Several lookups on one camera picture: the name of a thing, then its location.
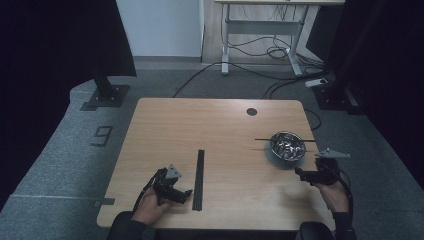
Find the black curtain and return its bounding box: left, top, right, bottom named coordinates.
left=328, top=0, right=424, bottom=192
left=0, top=0, right=138, bottom=212

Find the person's right leg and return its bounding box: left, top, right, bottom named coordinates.
left=296, top=221, right=335, bottom=240

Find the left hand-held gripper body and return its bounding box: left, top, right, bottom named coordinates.
left=152, top=163, right=183, bottom=198

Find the person's right hand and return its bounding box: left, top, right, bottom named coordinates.
left=314, top=180, right=351, bottom=214

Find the hand-held gripper cable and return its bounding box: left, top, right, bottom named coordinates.
left=319, top=161, right=355, bottom=234
left=132, top=169, right=162, bottom=214

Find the left hand-held gripper cable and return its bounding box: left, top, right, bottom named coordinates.
left=132, top=169, right=162, bottom=214

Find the right hand-held gripper cable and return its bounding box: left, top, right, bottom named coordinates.
left=319, top=161, right=355, bottom=234

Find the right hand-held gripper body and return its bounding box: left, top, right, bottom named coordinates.
left=313, top=148, right=352, bottom=187

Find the person's left hand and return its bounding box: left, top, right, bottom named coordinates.
left=132, top=186, right=175, bottom=226

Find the black looped cable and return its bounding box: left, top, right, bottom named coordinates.
left=303, top=108, right=323, bottom=132

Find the black chopstick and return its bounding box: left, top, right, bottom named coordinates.
left=199, top=149, right=205, bottom=212
left=194, top=149, right=202, bottom=212
left=196, top=149, right=204, bottom=212
left=254, top=137, right=317, bottom=143
left=192, top=149, right=200, bottom=212

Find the black cable bundle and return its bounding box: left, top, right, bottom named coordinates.
left=220, top=3, right=326, bottom=68

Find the white power strip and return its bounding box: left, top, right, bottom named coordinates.
left=304, top=77, right=330, bottom=89

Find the white desk frame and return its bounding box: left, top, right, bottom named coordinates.
left=214, top=0, right=346, bottom=77

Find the black stand with base plate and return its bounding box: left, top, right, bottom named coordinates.
left=79, top=64, right=131, bottom=112
left=313, top=0, right=388, bottom=116

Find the long black floor cable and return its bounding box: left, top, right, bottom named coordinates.
left=172, top=61, right=329, bottom=99

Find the steel bowl with grey base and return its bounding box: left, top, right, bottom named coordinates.
left=264, top=130, right=307, bottom=170

